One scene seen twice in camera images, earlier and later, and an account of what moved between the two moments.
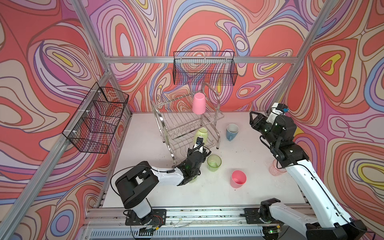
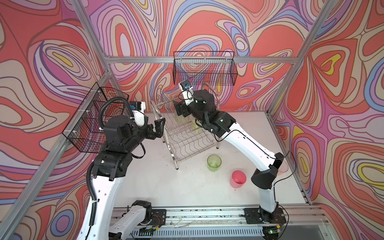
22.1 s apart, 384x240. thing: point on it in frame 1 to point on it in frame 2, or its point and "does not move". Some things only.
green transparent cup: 214,162 does not move
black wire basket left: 91,128 does not move
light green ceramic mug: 202,132 to 195,127
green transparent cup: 193,179 to 182,119
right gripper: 257,121 to 181,106
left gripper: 203,156 to 158,130
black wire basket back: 206,68 does not move
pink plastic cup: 238,179 does not move
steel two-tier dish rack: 183,119 does not move
